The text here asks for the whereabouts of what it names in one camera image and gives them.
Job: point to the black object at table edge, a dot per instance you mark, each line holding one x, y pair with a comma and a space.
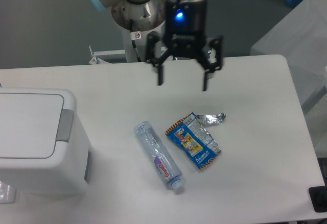
318, 198

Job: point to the clear plastic object left edge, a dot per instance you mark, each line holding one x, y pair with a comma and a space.
7, 193

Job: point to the crushed clear plastic bottle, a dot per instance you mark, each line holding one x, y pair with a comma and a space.
163, 162

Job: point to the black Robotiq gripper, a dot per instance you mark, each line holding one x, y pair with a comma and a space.
184, 36

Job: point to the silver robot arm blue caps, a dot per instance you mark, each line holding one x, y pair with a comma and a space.
159, 29

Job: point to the blue snack wrapper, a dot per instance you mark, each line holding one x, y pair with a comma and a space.
189, 134

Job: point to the white push-lid trash can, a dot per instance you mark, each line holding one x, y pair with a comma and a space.
44, 146

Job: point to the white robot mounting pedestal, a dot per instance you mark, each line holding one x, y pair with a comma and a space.
135, 52

